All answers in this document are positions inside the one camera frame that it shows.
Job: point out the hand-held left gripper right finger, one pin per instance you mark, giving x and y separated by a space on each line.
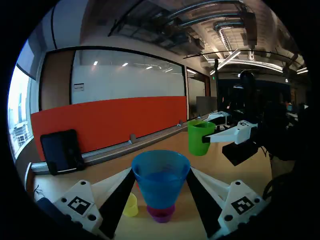
233 192

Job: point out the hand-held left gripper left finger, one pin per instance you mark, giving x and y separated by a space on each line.
82 192

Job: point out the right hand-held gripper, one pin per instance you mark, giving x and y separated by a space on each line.
247 105

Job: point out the green plastic cup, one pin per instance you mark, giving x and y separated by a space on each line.
197 140

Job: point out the blue plastic cup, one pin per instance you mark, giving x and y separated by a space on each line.
160 185

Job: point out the black tablet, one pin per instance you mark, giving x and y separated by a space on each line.
62 150

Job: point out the yellow plastic cup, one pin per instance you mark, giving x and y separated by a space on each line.
131 207

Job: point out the red desk screen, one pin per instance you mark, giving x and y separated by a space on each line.
112 122

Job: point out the purple plastic cup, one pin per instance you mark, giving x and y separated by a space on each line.
161 216

